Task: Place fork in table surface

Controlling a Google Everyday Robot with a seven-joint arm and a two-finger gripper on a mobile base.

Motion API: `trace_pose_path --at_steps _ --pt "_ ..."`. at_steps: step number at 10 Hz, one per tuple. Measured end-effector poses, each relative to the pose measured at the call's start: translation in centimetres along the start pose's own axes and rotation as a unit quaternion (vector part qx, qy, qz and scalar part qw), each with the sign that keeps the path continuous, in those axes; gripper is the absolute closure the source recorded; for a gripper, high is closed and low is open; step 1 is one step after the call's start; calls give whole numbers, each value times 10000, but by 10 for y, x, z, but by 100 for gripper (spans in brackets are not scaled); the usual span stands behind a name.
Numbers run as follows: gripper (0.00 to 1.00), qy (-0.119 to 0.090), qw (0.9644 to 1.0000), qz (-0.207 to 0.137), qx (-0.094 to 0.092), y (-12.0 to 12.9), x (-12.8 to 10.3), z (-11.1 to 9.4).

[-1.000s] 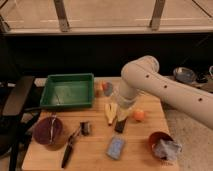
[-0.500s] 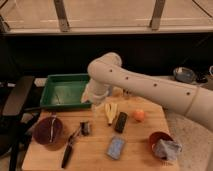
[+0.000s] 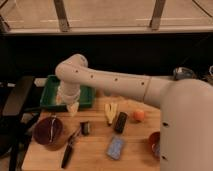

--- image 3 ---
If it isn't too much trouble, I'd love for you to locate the black rectangular block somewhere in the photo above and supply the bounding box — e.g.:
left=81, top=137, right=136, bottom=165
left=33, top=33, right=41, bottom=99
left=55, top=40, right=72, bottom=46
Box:
left=114, top=112, right=127, bottom=133

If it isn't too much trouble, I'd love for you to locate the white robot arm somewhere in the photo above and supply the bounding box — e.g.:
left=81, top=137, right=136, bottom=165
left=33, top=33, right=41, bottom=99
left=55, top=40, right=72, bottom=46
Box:
left=55, top=54, right=213, bottom=171

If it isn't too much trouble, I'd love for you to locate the orange ball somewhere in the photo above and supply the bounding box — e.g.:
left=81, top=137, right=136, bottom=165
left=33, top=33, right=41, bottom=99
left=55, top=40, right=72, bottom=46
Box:
left=132, top=109, right=145, bottom=122

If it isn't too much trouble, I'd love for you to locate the blue sponge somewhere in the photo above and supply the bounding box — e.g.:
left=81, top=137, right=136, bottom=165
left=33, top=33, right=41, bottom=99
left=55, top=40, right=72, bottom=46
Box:
left=106, top=136, right=125, bottom=160

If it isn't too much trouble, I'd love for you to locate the silver fork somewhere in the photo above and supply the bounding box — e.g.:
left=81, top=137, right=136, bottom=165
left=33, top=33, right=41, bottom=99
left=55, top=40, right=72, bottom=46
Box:
left=49, top=114, right=57, bottom=143

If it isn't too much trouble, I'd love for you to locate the green plastic tray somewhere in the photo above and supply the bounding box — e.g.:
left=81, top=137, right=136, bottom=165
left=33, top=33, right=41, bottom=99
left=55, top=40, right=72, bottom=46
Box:
left=40, top=75, right=95, bottom=112

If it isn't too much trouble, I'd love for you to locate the red bowl right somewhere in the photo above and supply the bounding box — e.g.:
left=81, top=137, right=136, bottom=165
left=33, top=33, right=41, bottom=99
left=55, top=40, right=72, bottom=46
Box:
left=148, top=132, right=160, bottom=158

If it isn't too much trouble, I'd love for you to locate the black chair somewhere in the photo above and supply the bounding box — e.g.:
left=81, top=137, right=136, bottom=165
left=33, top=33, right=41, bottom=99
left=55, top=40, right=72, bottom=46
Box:
left=0, top=76, right=37, bottom=171

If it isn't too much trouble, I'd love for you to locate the dark red bowl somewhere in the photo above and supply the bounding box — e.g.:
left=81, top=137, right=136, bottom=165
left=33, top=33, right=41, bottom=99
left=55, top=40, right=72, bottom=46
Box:
left=33, top=117, right=63, bottom=145

